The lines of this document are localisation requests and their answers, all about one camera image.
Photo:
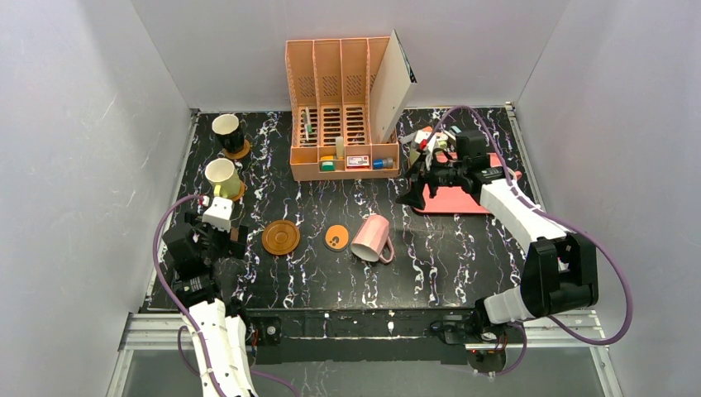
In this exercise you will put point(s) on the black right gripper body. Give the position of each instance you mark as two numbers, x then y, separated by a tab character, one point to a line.
430	179

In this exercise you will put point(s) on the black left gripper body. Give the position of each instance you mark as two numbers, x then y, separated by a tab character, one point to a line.
220	237

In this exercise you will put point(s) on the yellow mug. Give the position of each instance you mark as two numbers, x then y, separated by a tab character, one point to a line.
223	177

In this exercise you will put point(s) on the black mug white inside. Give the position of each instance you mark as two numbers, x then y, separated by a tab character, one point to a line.
227	130

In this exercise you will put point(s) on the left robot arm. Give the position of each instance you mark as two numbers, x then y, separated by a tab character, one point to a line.
218	330

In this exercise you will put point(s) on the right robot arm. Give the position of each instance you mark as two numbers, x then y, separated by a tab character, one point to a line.
560	272

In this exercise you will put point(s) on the plain orange coaster near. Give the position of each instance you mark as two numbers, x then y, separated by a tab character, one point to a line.
239	194

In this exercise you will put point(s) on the plain orange coaster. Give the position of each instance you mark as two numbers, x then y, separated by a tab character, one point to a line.
243	152
239	194

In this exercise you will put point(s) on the ridged orange round coaster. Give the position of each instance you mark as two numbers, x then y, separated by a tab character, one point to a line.
281	237

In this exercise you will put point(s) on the orange coaster with black logo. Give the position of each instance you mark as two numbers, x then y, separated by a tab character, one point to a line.
336	238

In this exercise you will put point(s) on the plain orange coaster far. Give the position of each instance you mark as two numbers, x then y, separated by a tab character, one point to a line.
243	152

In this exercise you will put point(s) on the pink tray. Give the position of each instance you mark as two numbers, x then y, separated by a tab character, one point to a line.
452	200

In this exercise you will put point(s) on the blue grey bottle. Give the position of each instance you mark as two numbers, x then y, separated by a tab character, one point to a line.
382	164

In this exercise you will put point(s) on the grey marker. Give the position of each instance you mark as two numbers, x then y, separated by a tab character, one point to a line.
404	140

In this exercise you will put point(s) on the red white card box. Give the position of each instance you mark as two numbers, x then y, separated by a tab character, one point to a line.
357	162

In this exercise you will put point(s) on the white tube in organizer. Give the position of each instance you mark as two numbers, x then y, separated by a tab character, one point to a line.
340	147

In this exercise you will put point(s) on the white leaning book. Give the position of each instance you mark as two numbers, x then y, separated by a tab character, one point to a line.
392	87

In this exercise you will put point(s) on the pen in organizer slot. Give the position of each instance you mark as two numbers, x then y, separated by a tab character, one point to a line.
307	123

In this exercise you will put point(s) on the orange desk file organizer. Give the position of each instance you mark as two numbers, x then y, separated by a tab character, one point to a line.
333	77

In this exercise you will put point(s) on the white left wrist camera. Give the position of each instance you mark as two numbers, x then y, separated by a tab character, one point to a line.
218	214

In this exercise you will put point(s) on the aluminium front rail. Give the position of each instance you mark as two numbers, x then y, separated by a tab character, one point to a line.
158	331

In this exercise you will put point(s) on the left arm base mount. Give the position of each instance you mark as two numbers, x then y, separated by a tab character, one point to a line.
263	335

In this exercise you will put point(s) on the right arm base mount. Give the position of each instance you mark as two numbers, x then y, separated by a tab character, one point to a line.
485	342

